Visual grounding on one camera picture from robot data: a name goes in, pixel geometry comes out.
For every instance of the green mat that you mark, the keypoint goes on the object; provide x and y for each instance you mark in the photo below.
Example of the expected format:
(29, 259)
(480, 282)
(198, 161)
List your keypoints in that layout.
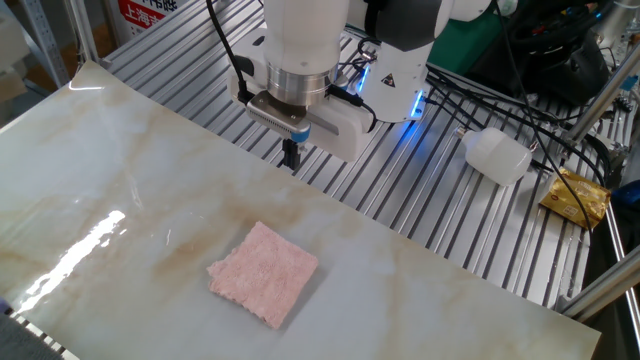
(465, 45)

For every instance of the white LED bulb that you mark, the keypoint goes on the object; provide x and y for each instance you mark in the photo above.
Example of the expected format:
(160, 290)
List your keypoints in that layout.
(500, 155)

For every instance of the gold foil packet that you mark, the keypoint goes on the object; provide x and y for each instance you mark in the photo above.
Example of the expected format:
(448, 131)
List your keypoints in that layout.
(575, 197)

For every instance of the perforated steel upright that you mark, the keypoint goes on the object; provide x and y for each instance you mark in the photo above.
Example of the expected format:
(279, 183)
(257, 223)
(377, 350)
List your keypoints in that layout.
(45, 40)

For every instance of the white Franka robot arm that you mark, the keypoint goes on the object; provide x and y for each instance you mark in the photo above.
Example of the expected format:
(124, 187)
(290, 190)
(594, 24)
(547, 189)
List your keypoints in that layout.
(305, 35)

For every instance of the black racing wheel controller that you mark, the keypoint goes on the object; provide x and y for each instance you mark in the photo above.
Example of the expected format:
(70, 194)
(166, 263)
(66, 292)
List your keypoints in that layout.
(550, 50)

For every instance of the aluminium frame post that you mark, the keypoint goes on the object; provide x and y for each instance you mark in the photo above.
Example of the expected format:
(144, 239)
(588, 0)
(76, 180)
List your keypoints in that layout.
(605, 290)
(600, 95)
(82, 30)

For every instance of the pink fluffy cleaning cloth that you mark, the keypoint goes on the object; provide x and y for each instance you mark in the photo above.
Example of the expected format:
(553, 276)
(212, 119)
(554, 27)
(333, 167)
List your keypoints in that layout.
(262, 275)

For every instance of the red white sign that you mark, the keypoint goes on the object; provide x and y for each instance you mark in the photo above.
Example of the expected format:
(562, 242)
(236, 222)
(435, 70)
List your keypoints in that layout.
(142, 15)

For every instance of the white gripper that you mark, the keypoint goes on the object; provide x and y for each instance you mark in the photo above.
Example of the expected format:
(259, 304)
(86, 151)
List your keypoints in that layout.
(345, 130)

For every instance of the marble pattern tabletop sheet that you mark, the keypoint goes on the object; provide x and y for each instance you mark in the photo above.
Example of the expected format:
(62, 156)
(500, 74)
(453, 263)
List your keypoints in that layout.
(400, 300)

